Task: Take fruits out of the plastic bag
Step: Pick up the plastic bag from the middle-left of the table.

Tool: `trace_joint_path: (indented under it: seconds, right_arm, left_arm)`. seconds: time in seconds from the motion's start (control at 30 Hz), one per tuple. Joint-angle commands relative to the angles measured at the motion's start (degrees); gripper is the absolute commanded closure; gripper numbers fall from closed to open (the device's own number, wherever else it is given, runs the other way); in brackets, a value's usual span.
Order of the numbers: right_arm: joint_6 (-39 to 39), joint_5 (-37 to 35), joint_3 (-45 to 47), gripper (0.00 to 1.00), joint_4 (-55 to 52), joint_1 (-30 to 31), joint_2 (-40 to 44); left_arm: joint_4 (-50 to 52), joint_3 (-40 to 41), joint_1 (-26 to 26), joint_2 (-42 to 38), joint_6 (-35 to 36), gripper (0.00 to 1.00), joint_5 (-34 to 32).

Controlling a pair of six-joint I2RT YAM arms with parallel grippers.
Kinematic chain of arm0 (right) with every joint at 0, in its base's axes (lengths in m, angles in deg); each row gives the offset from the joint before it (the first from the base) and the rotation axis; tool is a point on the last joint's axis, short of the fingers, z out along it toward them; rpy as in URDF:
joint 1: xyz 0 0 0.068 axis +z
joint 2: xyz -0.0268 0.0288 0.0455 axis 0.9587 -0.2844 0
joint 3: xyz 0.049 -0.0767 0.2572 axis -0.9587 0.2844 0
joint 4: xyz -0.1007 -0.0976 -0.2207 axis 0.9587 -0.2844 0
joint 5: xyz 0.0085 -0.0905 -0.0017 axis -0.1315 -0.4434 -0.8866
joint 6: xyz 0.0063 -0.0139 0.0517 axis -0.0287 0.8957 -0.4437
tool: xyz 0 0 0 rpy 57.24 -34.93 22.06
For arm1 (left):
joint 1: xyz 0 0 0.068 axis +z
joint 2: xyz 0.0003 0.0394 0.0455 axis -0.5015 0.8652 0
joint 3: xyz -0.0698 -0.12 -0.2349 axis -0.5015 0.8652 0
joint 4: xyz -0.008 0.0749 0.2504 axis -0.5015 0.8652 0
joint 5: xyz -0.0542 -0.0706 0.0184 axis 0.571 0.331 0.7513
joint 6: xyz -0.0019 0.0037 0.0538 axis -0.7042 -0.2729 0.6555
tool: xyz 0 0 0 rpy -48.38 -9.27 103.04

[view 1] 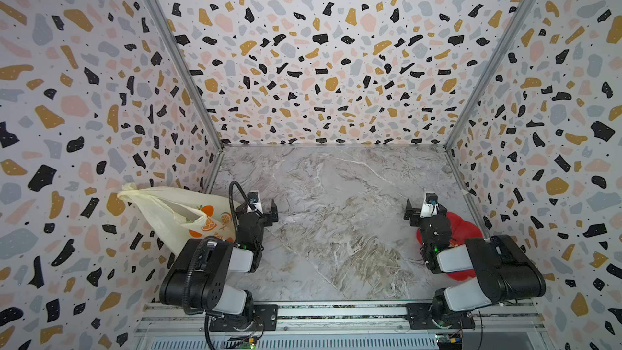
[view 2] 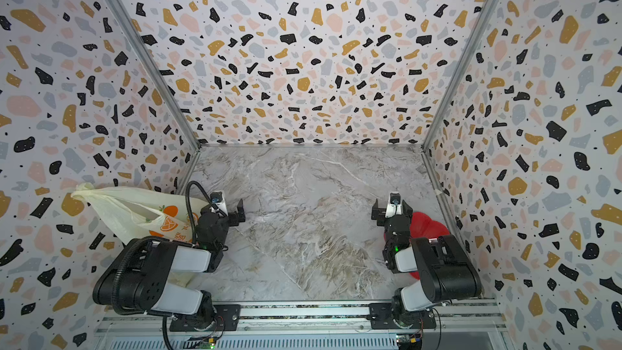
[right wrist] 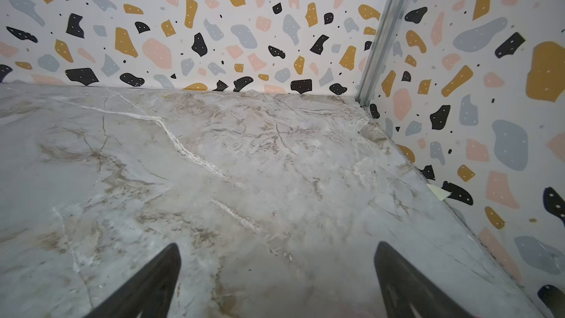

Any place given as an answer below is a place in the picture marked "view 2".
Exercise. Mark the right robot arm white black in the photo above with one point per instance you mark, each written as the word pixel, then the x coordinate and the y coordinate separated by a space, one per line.
pixel 424 248

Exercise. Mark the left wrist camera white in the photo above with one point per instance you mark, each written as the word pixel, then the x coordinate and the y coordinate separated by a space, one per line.
pixel 218 204

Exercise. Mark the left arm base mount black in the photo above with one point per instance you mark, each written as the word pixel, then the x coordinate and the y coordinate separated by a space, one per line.
pixel 210 320

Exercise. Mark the cream plastic bag orange print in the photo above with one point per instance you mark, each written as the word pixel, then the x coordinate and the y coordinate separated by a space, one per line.
pixel 131 212

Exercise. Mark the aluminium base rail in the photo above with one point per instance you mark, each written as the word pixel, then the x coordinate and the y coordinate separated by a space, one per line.
pixel 470 324

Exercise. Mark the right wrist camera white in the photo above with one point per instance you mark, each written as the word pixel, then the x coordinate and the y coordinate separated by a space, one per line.
pixel 394 205

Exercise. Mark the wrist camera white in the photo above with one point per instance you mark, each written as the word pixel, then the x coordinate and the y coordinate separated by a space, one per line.
pixel 394 205
pixel 218 204

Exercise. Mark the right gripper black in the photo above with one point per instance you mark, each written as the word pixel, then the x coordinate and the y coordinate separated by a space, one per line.
pixel 384 213

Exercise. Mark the red flower-shaped plate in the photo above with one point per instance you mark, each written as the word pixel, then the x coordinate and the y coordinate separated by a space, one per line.
pixel 423 226

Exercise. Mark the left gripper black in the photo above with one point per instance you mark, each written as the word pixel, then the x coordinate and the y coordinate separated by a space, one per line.
pixel 234 212

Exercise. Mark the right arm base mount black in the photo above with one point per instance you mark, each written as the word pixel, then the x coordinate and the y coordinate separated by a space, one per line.
pixel 389 316

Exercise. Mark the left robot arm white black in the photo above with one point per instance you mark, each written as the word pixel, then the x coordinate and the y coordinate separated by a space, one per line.
pixel 138 281

